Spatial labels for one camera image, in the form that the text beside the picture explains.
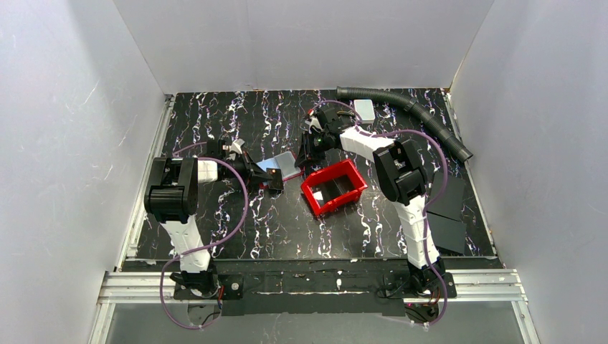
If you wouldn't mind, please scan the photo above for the black card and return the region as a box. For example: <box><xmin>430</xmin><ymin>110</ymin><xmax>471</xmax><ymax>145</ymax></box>
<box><xmin>427</xmin><ymin>176</ymin><xmax>466</xmax><ymax>221</ymax></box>
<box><xmin>267</xmin><ymin>168</ymin><xmax>284</xmax><ymax>193</ymax></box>
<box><xmin>427</xmin><ymin>214</ymin><xmax>466</xmax><ymax>256</ymax></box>

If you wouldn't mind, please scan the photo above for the aluminium frame rail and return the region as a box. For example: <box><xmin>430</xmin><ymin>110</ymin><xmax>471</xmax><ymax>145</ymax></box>
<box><xmin>90</xmin><ymin>94</ymin><xmax>538</xmax><ymax>343</ymax></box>

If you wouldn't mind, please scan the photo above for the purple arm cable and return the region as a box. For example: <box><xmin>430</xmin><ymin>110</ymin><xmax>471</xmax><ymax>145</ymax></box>
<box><xmin>308</xmin><ymin>100</ymin><xmax>450</xmax><ymax>328</ymax></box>
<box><xmin>158</xmin><ymin>141</ymin><xmax>250</xmax><ymax>331</ymax></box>

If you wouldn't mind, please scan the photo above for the white rectangular box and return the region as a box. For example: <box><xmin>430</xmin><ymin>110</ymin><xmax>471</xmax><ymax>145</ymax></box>
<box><xmin>353</xmin><ymin>99</ymin><xmax>376</xmax><ymax>125</ymax></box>

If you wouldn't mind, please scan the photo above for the red plastic bin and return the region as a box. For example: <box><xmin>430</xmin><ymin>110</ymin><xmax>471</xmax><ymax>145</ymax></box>
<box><xmin>300</xmin><ymin>159</ymin><xmax>368</xmax><ymax>217</ymax></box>

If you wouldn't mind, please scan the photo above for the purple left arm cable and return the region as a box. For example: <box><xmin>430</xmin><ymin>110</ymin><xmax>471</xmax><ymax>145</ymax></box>
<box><xmin>158</xmin><ymin>141</ymin><xmax>250</xmax><ymax>331</ymax></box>

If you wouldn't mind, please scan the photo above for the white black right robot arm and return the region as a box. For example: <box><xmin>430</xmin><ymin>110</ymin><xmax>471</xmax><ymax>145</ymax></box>
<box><xmin>295</xmin><ymin>105</ymin><xmax>440</xmax><ymax>270</ymax></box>

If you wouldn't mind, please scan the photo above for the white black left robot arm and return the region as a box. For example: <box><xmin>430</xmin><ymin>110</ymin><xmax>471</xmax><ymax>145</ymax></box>
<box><xmin>143</xmin><ymin>139</ymin><xmax>272</xmax><ymax>274</ymax></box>

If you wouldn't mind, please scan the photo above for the grey corrugated hose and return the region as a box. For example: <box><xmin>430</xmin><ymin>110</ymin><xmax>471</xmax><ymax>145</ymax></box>
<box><xmin>336</xmin><ymin>85</ymin><xmax>475</xmax><ymax>163</ymax></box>

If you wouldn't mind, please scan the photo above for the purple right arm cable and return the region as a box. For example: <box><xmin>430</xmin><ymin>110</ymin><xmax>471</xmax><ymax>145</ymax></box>
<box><xmin>308</xmin><ymin>100</ymin><xmax>450</xmax><ymax>328</ymax></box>

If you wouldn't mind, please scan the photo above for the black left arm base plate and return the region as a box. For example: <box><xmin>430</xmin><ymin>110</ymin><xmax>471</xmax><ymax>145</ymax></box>
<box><xmin>169</xmin><ymin>269</ymin><xmax>244</xmax><ymax>301</ymax></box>

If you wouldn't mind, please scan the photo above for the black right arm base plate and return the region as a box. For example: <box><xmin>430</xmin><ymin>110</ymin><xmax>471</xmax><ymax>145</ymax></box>
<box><xmin>376</xmin><ymin>272</ymin><xmax>444</xmax><ymax>302</ymax></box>

